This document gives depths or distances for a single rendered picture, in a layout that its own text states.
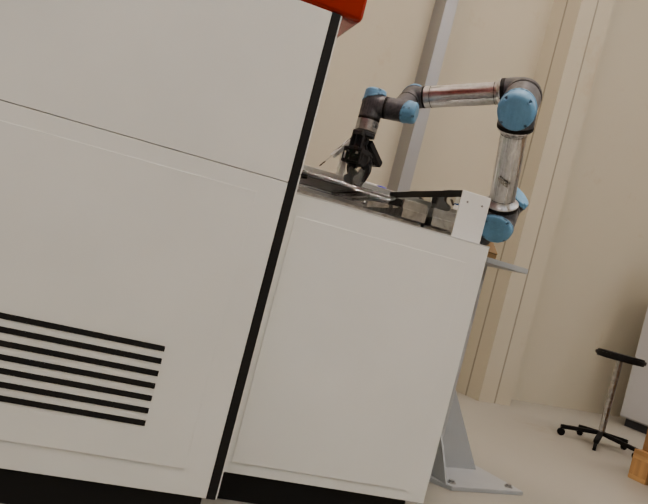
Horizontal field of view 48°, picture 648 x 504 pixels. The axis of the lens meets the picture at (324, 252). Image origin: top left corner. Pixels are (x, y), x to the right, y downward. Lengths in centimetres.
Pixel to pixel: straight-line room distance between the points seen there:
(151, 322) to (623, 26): 505
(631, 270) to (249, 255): 501
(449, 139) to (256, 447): 332
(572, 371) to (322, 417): 426
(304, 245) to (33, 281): 67
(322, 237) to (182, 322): 46
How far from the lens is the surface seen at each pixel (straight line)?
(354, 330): 194
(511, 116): 234
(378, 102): 248
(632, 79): 622
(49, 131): 162
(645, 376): 603
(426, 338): 202
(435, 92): 255
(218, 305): 164
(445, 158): 489
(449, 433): 289
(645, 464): 397
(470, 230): 212
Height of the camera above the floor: 68
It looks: level
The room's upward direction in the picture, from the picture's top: 15 degrees clockwise
